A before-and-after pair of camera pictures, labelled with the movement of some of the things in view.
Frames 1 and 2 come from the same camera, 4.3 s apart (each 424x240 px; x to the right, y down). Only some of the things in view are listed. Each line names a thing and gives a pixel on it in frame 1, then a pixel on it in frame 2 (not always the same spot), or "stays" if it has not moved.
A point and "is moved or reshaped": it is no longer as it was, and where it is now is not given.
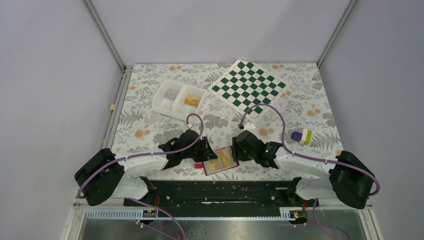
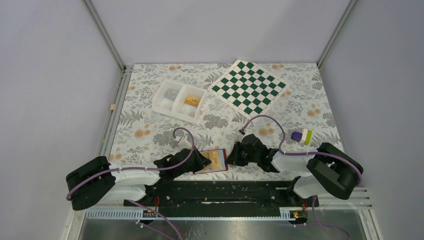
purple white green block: (304, 137) stays
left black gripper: (207, 153) -> (201, 161)
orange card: (225, 159) is moved or reshaped
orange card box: (192, 100) stays
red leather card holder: (225, 161) stays
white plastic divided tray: (177, 99) stays
